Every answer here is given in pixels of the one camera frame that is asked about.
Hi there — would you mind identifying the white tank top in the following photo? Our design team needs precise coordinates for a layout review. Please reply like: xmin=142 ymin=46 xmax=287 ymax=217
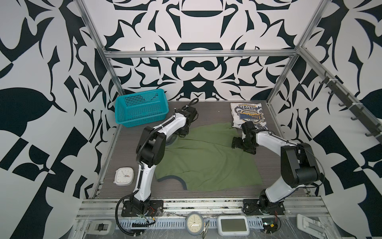
xmin=230 ymin=103 xmax=268 ymax=130

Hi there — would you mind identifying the green tank top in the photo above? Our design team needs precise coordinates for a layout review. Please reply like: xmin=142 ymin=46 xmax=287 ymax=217
xmin=155 ymin=122 xmax=263 ymax=192

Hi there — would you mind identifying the teal plastic basket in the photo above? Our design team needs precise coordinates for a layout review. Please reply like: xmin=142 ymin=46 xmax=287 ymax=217
xmin=115 ymin=89 xmax=169 ymax=127

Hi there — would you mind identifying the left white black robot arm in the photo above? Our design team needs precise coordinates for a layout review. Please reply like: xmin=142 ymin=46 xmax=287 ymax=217
xmin=130 ymin=105 xmax=198 ymax=207

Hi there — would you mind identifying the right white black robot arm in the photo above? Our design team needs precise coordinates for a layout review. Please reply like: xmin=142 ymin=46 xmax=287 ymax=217
xmin=232 ymin=121 xmax=323 ymax=210

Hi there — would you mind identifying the small green circuit board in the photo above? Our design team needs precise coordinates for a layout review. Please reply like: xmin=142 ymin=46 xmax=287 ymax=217
xmin=262 ymin=217 xmax=282 ymax=235

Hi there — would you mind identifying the white digital display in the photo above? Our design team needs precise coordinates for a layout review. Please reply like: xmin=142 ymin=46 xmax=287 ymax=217
xmin=217 ymin=215 xmax=250 ymax=237

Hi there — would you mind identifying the small white square clock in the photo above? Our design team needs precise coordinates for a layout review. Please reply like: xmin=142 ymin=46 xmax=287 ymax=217
xmin=113 ymin=167 xmax=134 ymax=186

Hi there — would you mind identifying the round analog clock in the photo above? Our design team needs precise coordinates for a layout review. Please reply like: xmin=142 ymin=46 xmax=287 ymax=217
xmin=186 ymin=212 xmax=205 ymax=236

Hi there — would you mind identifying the white plastic stand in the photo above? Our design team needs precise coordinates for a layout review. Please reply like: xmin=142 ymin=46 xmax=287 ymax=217
xmin=296 ymin=214 xmax=326 ymax=239

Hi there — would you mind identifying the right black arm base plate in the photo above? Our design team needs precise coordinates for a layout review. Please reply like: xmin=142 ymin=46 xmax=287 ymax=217
xmin=242 ymin=198 xmax=285 ymax=216

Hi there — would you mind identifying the horizontal aluminium frame bar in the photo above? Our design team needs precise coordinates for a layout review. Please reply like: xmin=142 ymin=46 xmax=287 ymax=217
xmin=103 ymin=49 xmax=296 ymax=59

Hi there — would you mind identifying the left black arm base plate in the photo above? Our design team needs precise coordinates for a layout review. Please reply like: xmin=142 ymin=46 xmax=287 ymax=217
xmin=121 ymin=199 xmax=164 ymax=217

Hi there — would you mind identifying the black corrugated cable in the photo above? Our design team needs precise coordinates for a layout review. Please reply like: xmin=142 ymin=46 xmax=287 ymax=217
xmin=114 ymin=192 xmax=147 ymax=237

